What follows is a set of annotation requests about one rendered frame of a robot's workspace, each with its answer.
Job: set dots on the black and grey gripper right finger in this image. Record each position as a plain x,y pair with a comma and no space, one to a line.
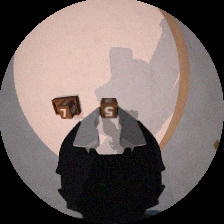
136,136

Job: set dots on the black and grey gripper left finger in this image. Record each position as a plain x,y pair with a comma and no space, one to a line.
80,139

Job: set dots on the brown cube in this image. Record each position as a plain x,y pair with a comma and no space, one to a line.
67,109
108,107

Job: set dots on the brown rectangular tray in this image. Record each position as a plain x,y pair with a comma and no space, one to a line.
61,99

